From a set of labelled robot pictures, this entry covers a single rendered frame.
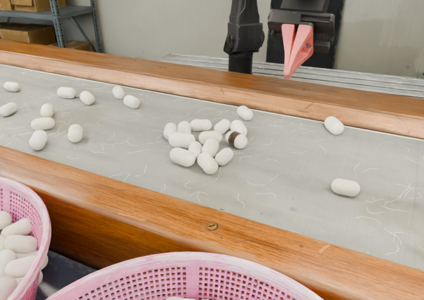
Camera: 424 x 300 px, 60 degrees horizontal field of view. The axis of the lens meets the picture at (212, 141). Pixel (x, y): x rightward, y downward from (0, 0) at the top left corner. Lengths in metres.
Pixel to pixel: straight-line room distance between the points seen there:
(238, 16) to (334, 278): 0.70
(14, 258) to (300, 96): 0.48
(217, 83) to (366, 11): 1.90
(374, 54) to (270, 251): 2.30
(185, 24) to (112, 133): 2.25
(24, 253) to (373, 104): 0.53
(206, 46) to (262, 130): 2.21
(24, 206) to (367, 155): 0.43
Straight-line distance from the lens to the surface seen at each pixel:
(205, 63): 1.15
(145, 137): 0.57
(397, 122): 0.64
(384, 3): 2.52
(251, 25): 0.93
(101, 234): 0.41
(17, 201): 0.46
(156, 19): 2.90
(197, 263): 0.33
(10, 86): 0.82
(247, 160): 0.50
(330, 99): 0.66
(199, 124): 0.56
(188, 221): 0.36
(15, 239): 0.42
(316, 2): 0.63
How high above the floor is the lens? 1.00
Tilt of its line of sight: 28 degrees down
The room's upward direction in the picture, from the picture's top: straight up
